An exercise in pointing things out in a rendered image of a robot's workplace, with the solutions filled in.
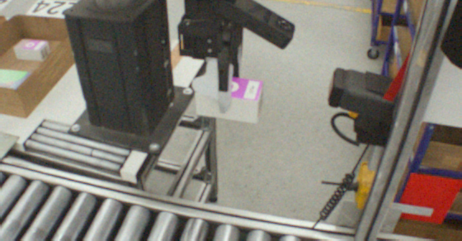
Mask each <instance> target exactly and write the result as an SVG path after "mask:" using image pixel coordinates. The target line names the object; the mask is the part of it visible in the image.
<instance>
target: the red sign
mask: <svg viewBox="0 0 462 241"><path fill-rule="evenodd" d="M461 187H462V180H461V181H458V180H454V179H449V178H444V177H443V178H440V177H433V176H429V175H425V176H424V175H420V174H416V173H411V174H410V177H409V179H408V182H407V184H406V187H405V188H404V190H403V193H402V195H401V197H400V200H399V202H398V203H393V202H392V204H391V206H395V207H398V208H402V207H403V210H402V212H401V214H400V216H399V218H402V219H403V218H405V219H410V220H420V221H425V222H432V223H437V224H441V223H442V220H443V219H444V217H445V215H446V212H447V211H448V210H449V209H450V207H451V205H452V203H453V201H454V199H455V196H456V194H458V192H459V190H460V188H461Z"/></svg>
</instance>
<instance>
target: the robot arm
mask: <svg viewBox="0 0 462 241"><path fill-rule="evenodd" d="M184 5H185V9H184V14H183V15H182V16H181V21H180V22H179V24H178V25H177V34H178V42H179V51H180V55H179V56H182V57H189V58H192V59H197V60H204V61H206V63H207V65H206V73H205V75H203V76H200V77H198V78H194V79H193V82H192V87H193V88H194V90H195V91H197V92H199V93H201V94H204V95H206V96H208V97H212V98H214V99H216V100H218V101H219V109H220V113H221V114H224V113H225V112H226V111H227V110H228V108H229V107H230V105H231V92H232V87H231V84H232V77H235V78H240V77H241V69H242V57H243V28H246V29H247V30H249V31H251V32H252V33H254V34H256V35H258V36H260V37H261V38H262V39H264V40H266V41H269V42H271V43H272V44H273V45H274V46H275V47H277V48H279V49H281V50H284V49H286V48H287V46H288V45H289V44H290V42H291V41H292V40H293V38H294V34H295V24H293V23H292V22H290V21H288V20H286V19H285V18H284V17H281V16H280V15H278V14H276V13H275V12H273V11H272V10H270V9H268V8H267V7H264V6H263V5H261V4H260V3H259V2H256V1H255V0H184ZM185 20H190V21H185ZM183 22H184V23H183ZM181 35H182V38H181ZM182 43H183V49H182Z"/></svg>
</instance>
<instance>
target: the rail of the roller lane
mask: <svg viewBox="0 0 462 241"><path fill-rule="evenodd" d="M0 172H1V173H3V175H4V176H5V178H6V180H7V179H8V178H9V177H10V176H12V175H17V176H20V177H22V178H23V179H24V180H26V183H27V186H28V187H29V186H30V184H31V183H32V182H33V181H34V180H39V181H41V182H43V183H44V184H45V185H46V186H47V187H48V188H49V189H50V194H49V195H48V198H47V199H46V200H48V199H49V197H50V195H51V193H52V192H53V190H54V189H55V188H56V187H59V186H61V187H65V188H67V189H69V190H70V191H71V192H72V193H73V201H72V202H71V205H70V206H72V205H73V203H74V202H75V201H76V199H77V196H78V195H79V194H81V193H83V192H86V193H89V194H92V195H93V196H94V197H95V198H96V199H97V202H98V207H97V209H96V210H95V212H96V213H98V211H99V210H100V209H101V208H100V207H101V205H102V204H103V202H104V201H105V200H106V199H114V200H117V201H118V202H120V203H121V204H122V205H123V207H124V208H125V210H124V213H123V215H122V216H121V219H122V220H124V219H125V217H126V216H127V214H128V213H129V211H130V208H131V207H132V206H143V207H145V208H147V209H148V210H149V211H150V212H151V220H150V221H149V223H148V226H152V227H153V225H154V223H155V221H156V219H157V217H158V215H159V214H160V213H162V212H170V213H173V214H174V215H176V216H177V217H178V218H179V220H180V225H179V228H178V229H177V232H179V233H183V231H184V229H185V227H186V223H187V221H188V220H189V219H191V218H199V219H202V220H204V221H206V222H207V223H208V225H209V226H210V231H209V233H208V236H207V238H208V239H214V237H215V232H216V230H217V228H218V227H219V226H220V225H221V224H231V225H233V226H234V227H236V228H237V229H238V230H239V233H240V237H239V240H238V241H246V238H247V236H248V233H249V232H251V231H253V230H261V231H263V232H265V233H267V234H269V235H270V236H271V241H279V240H280V239H281V238H282V237H284V236H295V237H297V238H299V239H301V241H354V238H355V236H356V234H355V229H352V228H348V227H346V228H343V227H339V226H336V225H327V224H320V223H318V224H317V225H316V226H315V227H314V229H312V226H313V225H314V224H315V223H311V222H307V221H302V220H292V219H286V218H282V217H278V216H274V215H261V214H257V213H252V212H248V211H244V210H235V209H230V208H226V207H222V206H214V205H210V204H205V203H200V202H195V201H188V200H183V199H179V198H175V197H170V196H166V195H157V194H149V193H147V192H144V191H139V190H136V189H134V188H132V187H125V186H121V185H116V184H111V183H108V182H104V181H100V180H96V179H92V178H88V177H80V176H78V175H76V174H72V173H68V172H61V171H57V170H53V169H49V168H45V167H42V166H39V165H34V164H30V163H23V162H20V161H16V160H12V159H9V158H2V159H1V160H0ZM375 241H435V240H430V239H428V240H427V239H420V238H417V239H416V238H413V237H408V236H406V237H405V236H402V235H396V234H395V235H393V234H386V233H378V236H377V238H376V240H375Z"/></svg>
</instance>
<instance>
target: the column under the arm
mask: <svg viewBox="0 0 462 241"><path fill-rule="evenodd" d="M167 10H168V6H167V0H138V1H137V2H135V3H133V4H130V5H128V6H125V7H120V8H116V9H107V8H102V7H99V6H97V5H96V0H78V1H77V2H76V3H74V4H73V5H72V6H71V7H70V8H68V9H67V10H66V11H65V12H64V20H65V23H66V28H67V32H68V37H69V42H70V45H71V48H72V52H73V53H72V55H73V60H74V62H75V65H76V71H77V75H78V80H79V82H80V86H81V89H82V91H81V92H82V97H83V100H84V101H85V106H86V109H85V110H84V111H83V113H82V114H81V115H80V116H79V117H78V119H77V120H76V121H75V122H74V123H73V126H71V127H70V128H69V129H68V130H67V132H68V134H70V135H76V136H79V137H81V138H83V139H89V140H93V141H96V142H100V143H104V144H110V145H114V146H118V147H122V148H126V149H129V150H132V151H136V152H140V153H144V154H151V155H154V156H159V155H160V153H161V152H162V150H163V148H164V146H165V145H166V143H167V142H168V140H169V138H170V136H171V135H172V132H173V131H174V130H175V127H176V125H177V123H178V121H179V120H180V119H181V117H182V115H183V113H184V111H185V110H186V108H187V107H188V104H189V102H190V100H191V99H192V98H193V97H194V96H195V94H196V91H195V90H194V88H188V87H179V86H175V85H174V81H173V71H172V56H171V48H172V47H171V39H170V30H169V22H168V14H167Z"/></svg>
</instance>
